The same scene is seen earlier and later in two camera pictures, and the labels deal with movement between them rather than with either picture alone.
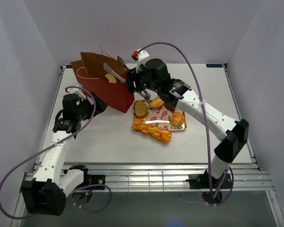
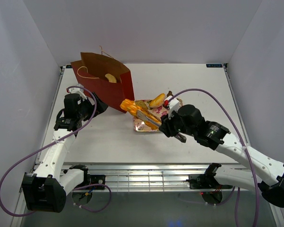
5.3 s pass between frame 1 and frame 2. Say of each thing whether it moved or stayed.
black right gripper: moved
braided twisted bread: moved
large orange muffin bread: stayed
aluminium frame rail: stayed
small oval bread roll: stayed
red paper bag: stayed
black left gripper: stayed
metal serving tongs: moved
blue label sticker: stayed
